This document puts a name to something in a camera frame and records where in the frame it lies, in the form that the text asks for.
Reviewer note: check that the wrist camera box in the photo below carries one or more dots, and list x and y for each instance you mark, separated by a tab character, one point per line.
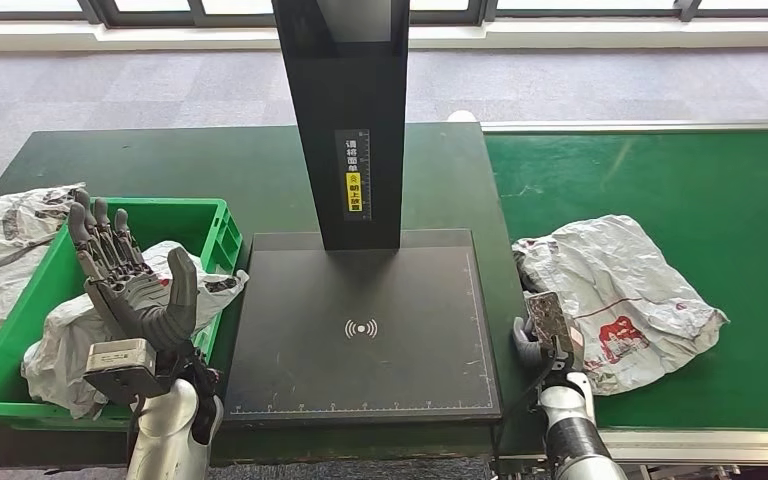
548	324
119	361

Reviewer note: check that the white parcel red logo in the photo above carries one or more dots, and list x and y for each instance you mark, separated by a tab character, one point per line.
622	278

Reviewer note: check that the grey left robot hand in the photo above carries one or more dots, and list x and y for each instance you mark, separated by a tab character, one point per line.
135	301

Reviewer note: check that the dark window frame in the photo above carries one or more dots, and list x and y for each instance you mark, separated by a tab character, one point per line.
159	14

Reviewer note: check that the white parcel red black print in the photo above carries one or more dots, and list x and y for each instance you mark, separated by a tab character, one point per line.
215	285

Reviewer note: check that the green conveyor belt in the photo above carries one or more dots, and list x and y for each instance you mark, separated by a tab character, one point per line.
589	185

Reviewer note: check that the white window sill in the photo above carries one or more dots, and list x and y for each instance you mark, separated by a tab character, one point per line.
556	33

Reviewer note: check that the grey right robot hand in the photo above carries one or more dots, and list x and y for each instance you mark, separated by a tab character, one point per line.
526	351

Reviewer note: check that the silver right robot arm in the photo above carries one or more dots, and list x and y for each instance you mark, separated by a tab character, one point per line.
576	437

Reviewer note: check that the aluminium conveyor side rail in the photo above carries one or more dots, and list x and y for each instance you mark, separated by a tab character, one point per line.
722	445
622	126

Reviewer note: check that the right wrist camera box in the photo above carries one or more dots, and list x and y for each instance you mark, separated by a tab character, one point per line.
548	324

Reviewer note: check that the white round cap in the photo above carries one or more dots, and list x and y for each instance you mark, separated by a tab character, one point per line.
462	116

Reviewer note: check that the black inbound scanner machine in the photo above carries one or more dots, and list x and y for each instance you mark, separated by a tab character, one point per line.
364	291

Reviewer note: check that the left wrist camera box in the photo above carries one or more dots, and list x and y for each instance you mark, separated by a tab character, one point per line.
119	361

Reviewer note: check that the green plastic crate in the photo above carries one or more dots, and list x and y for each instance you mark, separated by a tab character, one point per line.
159	222

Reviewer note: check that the yellow black label sticker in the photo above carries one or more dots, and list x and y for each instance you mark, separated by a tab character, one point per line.
352	192

